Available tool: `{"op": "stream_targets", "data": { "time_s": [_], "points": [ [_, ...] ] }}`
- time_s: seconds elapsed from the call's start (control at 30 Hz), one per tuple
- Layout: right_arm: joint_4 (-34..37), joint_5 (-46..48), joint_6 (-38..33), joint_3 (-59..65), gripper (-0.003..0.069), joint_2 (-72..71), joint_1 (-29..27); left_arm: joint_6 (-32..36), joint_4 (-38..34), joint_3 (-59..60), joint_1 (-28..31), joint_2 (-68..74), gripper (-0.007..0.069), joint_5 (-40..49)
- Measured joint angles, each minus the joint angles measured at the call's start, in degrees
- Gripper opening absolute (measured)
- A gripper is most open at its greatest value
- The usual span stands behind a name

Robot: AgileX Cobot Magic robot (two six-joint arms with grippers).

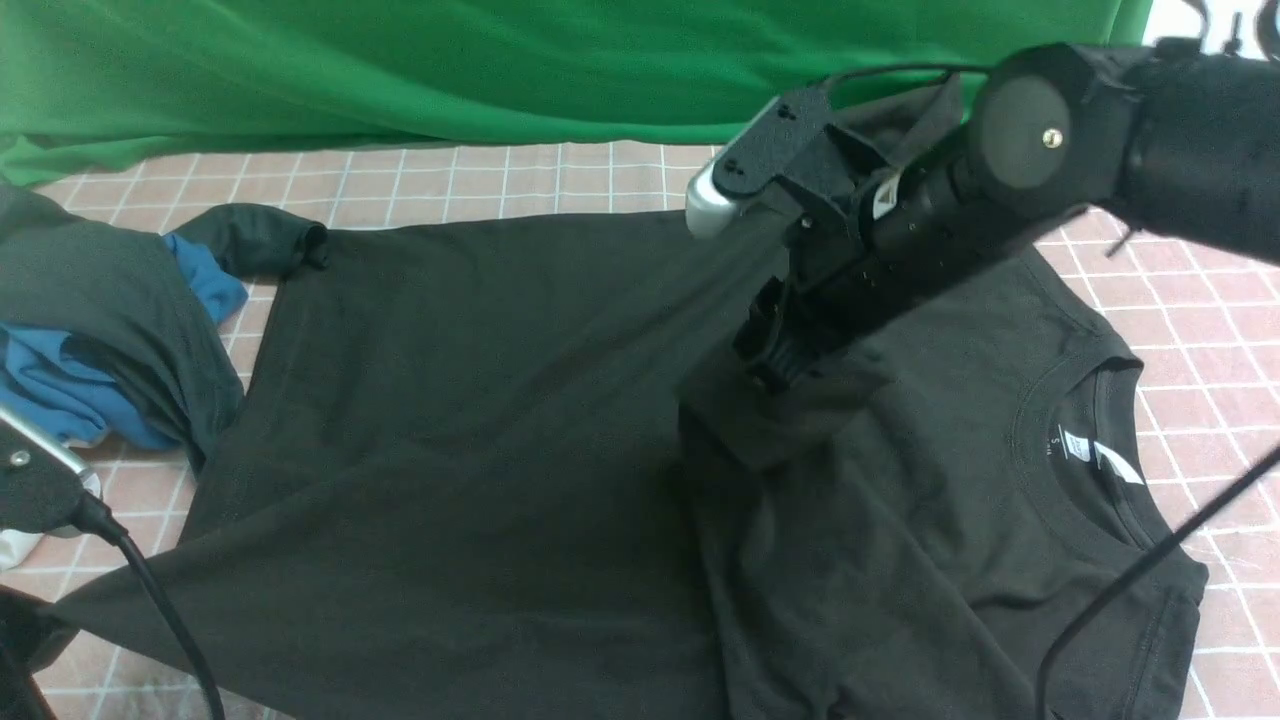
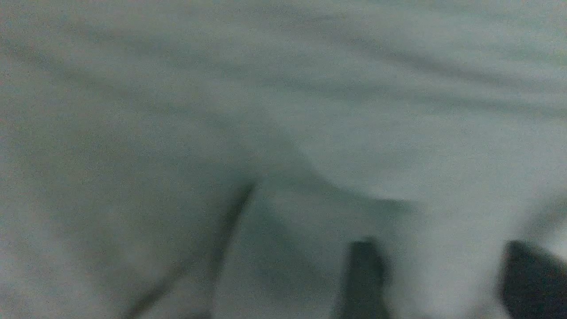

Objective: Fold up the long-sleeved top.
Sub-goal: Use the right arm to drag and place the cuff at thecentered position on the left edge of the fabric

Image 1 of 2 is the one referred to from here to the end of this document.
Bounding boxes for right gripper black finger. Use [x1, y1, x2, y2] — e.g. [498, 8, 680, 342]
[732, 278, 823, 393]

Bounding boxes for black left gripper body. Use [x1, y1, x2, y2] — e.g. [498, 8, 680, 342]
[1, 587, 76, 719]

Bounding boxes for green backdrop cloth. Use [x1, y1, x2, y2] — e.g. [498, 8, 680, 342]
[1, 1, 1151, 186]

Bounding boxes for blue shirt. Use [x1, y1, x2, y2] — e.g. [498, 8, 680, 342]
[1, 233, 248, 451]

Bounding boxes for white shirt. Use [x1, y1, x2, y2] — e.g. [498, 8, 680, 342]
[1, 527, 82, 573]

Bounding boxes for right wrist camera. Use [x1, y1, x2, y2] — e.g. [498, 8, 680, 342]
[685, 85, 832, 240]

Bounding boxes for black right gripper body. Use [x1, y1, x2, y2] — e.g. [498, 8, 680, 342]
[735, 120, 1091, 366]

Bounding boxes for black left camera cable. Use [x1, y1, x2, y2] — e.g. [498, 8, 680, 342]
[70, 495, 227, 720]

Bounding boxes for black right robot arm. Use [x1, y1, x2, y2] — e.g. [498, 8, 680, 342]
[710, 38, 1279, 391]

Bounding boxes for black right camera cable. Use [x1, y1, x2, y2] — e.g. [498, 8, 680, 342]
[820, 61, 991, 96]

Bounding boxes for black camera cable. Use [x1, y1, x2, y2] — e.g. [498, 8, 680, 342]
[70, 495, 227, 720]
[820, 61, 991, 96]

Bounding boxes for dark gray long-sleeved shirt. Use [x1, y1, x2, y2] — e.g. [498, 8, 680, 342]
[45, 85, 1211, 720]

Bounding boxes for pink checkered tablecloth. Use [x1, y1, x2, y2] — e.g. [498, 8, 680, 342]
[3, 142, 1279, 719]

